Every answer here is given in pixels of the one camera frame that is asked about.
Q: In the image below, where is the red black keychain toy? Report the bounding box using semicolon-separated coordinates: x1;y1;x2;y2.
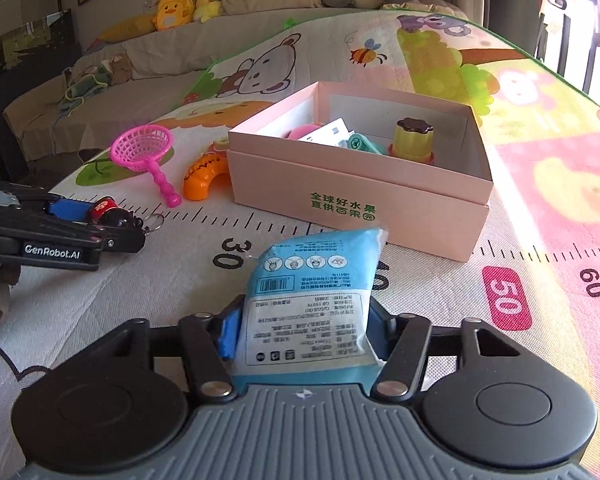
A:
87;196;166;233

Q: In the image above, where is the pink toy net scoop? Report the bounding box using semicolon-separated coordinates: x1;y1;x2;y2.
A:
110;124;182;208

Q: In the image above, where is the blue tissue packet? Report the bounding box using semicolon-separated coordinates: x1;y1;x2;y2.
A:
230;228;387;389

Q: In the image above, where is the beige covered sofa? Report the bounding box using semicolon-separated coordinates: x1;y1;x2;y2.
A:
4;9;387;162

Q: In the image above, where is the orange toy piece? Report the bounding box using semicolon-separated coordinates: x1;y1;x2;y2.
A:
183;136;230;202

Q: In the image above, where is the colourful cartoon play mat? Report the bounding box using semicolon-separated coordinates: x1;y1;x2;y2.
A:
0;11;600;479

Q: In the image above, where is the fish tank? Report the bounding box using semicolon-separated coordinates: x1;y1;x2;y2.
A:
0;0;81;80

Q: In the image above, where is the pink cardboard box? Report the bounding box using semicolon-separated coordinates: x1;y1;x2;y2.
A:
228;82;493;262

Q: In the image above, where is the yellow long cushion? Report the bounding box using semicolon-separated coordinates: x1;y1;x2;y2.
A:
97;14;157;44

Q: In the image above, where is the yellow pudding toy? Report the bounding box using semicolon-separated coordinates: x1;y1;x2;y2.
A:
388;117;434;165

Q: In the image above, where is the teal toy in box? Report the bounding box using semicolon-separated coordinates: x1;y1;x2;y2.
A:
347;132;388;155

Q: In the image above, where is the white paper card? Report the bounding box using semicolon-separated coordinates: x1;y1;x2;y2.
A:
306;118;352;148

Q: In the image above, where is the yellow duck plush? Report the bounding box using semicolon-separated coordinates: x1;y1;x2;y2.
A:
152;0;195;30

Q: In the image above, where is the yellow small plush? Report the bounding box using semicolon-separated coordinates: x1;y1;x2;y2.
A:
192;0;222;23

